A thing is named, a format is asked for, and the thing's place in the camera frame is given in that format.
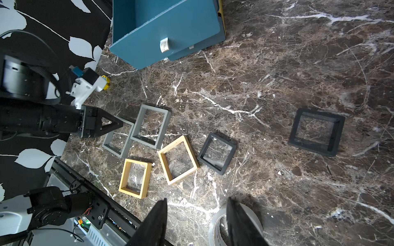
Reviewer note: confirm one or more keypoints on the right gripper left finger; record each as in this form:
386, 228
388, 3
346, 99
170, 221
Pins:
153, 229

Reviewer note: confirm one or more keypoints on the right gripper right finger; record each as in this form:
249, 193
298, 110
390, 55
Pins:
241, 230

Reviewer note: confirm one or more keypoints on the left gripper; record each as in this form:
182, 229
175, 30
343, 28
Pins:
97, 122

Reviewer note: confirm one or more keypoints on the grey brooch box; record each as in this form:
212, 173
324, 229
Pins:
151, 126
118, 142

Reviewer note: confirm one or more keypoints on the small black brooch box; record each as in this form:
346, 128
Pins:
217, 153

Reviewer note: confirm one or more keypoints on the teal top drawer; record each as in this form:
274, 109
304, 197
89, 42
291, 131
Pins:
145, 32

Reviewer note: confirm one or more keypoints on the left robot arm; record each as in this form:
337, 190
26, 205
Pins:
36, 104

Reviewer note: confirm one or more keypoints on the yellow brooch box lower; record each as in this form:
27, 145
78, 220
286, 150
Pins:
135, 178

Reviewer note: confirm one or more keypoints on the yellow brooch box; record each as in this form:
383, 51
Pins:
135, 178
178, 160

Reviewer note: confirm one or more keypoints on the yellow brooch box upper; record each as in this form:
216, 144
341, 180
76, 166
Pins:
178, 160

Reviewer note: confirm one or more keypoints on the teal drawer cabinet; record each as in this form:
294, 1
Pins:
218, 38

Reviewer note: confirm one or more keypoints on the clear tape roll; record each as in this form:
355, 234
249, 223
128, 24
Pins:
214, 234

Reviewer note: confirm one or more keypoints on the small yellow blue toy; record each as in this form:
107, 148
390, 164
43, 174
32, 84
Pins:
107, 82

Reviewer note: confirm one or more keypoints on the white perforated strip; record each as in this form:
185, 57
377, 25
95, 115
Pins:
96, 238

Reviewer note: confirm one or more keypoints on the small circuit board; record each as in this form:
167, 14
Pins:
84, 222

